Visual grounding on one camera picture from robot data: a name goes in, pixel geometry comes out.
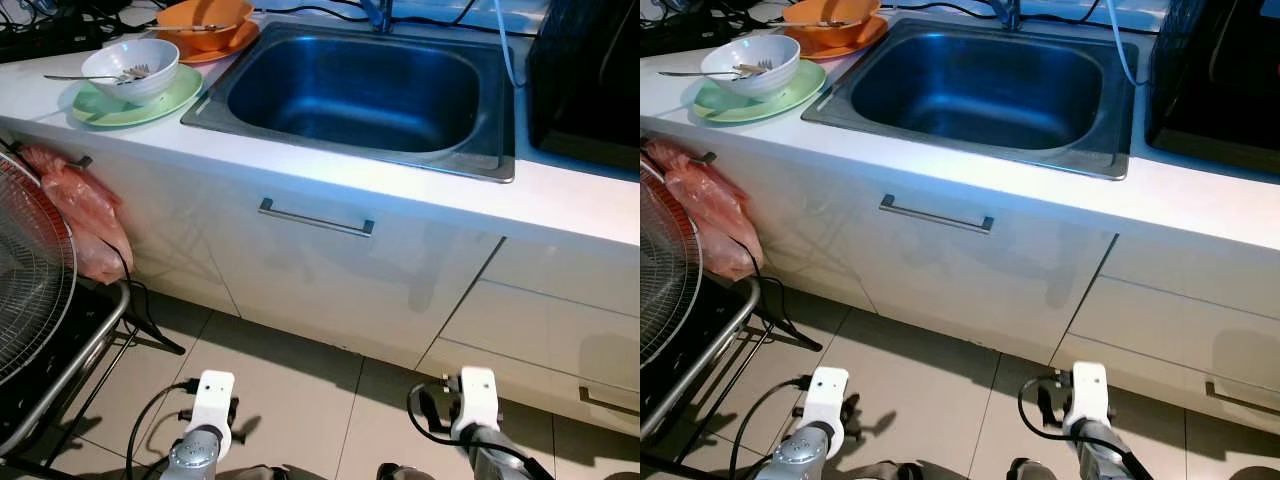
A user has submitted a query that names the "white bowl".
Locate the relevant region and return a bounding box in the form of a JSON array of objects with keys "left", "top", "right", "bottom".
[
  {"left": 700, "top": 34, "right": 801, "bottom": 101},
  {"left": 81, "top": 38, "right": 181, "bottom": 107}
]

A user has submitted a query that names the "metal fork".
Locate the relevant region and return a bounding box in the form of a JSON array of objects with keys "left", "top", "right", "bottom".
[
  {"left": 658, "top": 60, "right": 773, "bottom": 81},
  {"left": 43, "top": 64, "right": 151, "bottom": 85}
]

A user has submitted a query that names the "white kitchen cabinet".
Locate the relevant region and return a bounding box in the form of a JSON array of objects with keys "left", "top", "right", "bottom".
[
  {"left": 640, "top": 95, "right": 1280, "bottom": 436},
  {"left": 0, "top": 100, "right": 641, "bottom": 441}
]

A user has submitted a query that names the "black metal-framed stool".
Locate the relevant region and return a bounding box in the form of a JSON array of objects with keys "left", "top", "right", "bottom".
[
  {"left": 640, "top": 272, "right": 823, "bottom": 446},
  {"left": 0, "top": 278, "right": 186, "bottom": 461}
]

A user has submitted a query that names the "silver standing fan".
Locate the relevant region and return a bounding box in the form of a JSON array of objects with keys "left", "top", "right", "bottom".
[
  {"left": 0, "top": 150, "right": 79, "bottom": 386},
  {"left": 640, "top": 155, "right": 703, "bottom": 366}
]

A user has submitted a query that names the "pink plastic bag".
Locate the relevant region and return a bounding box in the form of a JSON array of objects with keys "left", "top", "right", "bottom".
[
  {"left": 18, "top": 143, "right": 134, "bottom": 285},
  {"left": 645, "top": 138, "right": 763, "bottom": 283}
]

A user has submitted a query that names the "stainless steel sink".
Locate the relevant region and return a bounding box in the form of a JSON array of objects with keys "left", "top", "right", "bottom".
[
  {"left": 802, "top": 18, "right": 1141, "bottom": 181},
  {"left": 181, "top": 22, "right": 517, "bottom": 184}
]

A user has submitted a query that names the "green plate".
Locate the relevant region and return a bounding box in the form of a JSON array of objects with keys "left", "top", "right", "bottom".
[
  {"left": 70, "top": 62, "right": 205, "bottom": 129},
  {"left": 692, "top": 58, "right": 829, "bottom": 125}
]

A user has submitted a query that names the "orange plate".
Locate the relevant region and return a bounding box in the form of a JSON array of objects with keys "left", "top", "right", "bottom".
[
  {"left": 790, "top": 14, "right": 889, "bottom": 61},
  {"left": 175, "top": 18, "right": 261, "bottom": 67}
]

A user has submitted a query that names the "orange bowl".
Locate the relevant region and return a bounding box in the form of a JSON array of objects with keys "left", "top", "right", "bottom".
[
  {"left": 156, "top": 0, "right": 255, "bottom": 53},
  {"left": 782, "top": 0, "right": 881, "bottom": 49}
]

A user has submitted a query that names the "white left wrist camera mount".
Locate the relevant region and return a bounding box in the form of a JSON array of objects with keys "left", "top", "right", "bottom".
[
  {"left": 800, "top": 366, "right": 851, "bottom": 433},
  {"left": 185, "top": 370, "right": 237, "bottom": 441}
]

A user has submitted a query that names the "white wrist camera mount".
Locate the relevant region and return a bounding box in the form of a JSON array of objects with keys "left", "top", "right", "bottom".
[
  {"left": 800, "top": 366, "right": 851, "bottom": 433},
  {"left": 1065, "top": 362, "right": 1111, "bottom": 431},
  {"left": 452, "top": 366, "right": 501, "bottom": 441},
  {"left": 185, "top": 370, "right": 237, "bottom": 441}
]

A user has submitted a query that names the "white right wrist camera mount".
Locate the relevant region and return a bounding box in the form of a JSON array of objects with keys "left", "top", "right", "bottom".
[
  {"left": 1065, "top": 362, "right": 1111, "bottom": 431},
  {"left": 452, "top": 366, "right": 501, "bottom": 441}
]

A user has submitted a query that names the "dark drawer handle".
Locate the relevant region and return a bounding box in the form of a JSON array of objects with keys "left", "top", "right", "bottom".
[
  {"left": 578, "top": 385, "right": 641, "bottom": 418},
  {"left": 1205, "top": 380, "right": 1280, "bottom": 416}
]

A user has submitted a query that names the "black fan power cord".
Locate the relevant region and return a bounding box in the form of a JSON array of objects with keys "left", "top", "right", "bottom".
[
  {"left": 105, "top": 240, "right": 151, "bottom": 321},
  {"left": 745, "top": 240, "right": 791, "bottom": 321}
]

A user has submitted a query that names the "thin white hose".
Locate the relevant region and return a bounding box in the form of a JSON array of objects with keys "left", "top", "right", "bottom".
[
  {"left": 495, "top": 0, "right": 523, "bottom": 89},
  {"left": 1117, "top": 0, "right": 1143, "bottom": 86}
]

